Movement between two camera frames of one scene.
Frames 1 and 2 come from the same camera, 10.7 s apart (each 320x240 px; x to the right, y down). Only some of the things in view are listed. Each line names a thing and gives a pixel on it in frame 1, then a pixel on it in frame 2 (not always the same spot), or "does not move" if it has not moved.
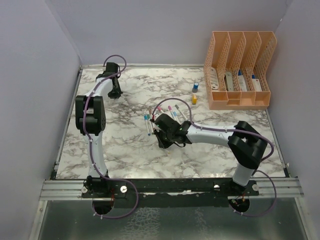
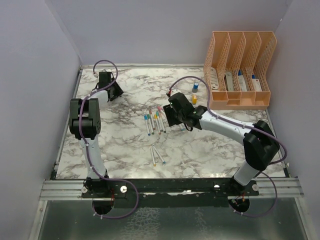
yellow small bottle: x=194 y=99 does not move
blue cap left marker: x=145 y=118 does not move
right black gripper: x=158 y=132 → x=169 y=112
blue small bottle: x=195 y=89 does not move
